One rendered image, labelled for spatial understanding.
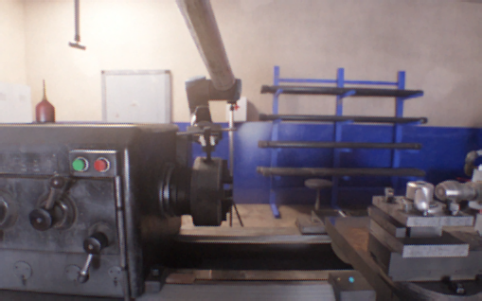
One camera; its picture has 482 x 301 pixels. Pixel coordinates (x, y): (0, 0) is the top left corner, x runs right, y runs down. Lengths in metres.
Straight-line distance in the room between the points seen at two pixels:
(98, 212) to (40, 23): 4.75
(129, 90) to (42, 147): 3.49
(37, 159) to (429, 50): 5.04
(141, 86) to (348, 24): 3.40
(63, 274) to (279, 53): 3.76
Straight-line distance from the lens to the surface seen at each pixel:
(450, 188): 1.18
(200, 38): 0.75
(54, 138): 0.80
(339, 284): 0.85
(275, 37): 4.12
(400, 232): 0.73
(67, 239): 0.82
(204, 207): 0.80
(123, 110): 4.26
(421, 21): 5.12
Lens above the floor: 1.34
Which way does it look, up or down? 7 degrees down
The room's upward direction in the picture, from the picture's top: 1 degrees clockwise
